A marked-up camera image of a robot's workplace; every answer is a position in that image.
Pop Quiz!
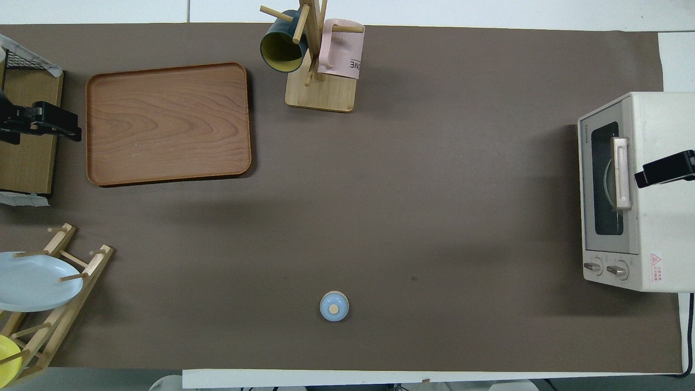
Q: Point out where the brown wooden tray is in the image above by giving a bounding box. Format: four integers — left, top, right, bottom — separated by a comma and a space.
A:
85, 62, 252, 188

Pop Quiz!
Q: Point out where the yellow plate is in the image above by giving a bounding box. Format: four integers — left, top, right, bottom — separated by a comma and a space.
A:
0, 335, 23, 383

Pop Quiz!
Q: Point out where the white cloth piece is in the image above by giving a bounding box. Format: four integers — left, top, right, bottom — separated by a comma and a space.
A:
0, 191, 50, 207

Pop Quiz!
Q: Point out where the blue bell with wooden knob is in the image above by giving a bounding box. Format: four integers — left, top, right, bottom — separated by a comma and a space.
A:
319, 291, 350, 322

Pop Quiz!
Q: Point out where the dark blue mug yellow inside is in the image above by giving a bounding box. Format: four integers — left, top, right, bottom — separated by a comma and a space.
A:
260, 10, 309, 74

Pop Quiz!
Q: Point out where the black oven power cable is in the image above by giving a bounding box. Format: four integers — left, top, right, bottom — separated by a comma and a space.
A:
669, 292, 695, 379

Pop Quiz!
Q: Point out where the wooden dish rack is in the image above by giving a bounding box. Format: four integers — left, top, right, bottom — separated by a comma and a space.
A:
0, 223, 115, 387

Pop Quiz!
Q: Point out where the wooden mug tree stand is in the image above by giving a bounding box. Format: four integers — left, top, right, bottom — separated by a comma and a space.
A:
260, 0, 365, 113

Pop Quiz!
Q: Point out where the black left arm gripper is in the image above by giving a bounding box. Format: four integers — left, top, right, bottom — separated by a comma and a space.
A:
0, 90, 83, 145

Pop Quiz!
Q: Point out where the black wire basket shelf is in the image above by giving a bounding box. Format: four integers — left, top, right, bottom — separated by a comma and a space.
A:
0, 68, 65, 196

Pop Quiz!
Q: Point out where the brown table mat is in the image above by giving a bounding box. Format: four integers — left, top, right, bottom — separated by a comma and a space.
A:
0, 23, 684, 376

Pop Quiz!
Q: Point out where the black wire basket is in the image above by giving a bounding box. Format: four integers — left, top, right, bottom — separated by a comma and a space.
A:
0, 46, 48, 71

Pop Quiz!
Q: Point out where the pink mug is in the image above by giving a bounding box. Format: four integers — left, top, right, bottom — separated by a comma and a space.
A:
317, 18, 365, 80

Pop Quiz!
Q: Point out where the light blue plate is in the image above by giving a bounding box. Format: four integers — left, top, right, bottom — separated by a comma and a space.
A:
0, 251, 84, 313

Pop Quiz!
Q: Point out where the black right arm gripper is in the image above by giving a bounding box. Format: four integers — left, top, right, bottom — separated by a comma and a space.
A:
634, 150, 695, 190

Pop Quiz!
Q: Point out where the white checked cloth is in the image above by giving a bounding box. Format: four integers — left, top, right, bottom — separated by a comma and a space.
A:
0, 34, 64, 77

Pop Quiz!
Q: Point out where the cream toaster oven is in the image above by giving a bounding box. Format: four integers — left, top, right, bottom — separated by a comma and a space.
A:
577, 91, 695, 294

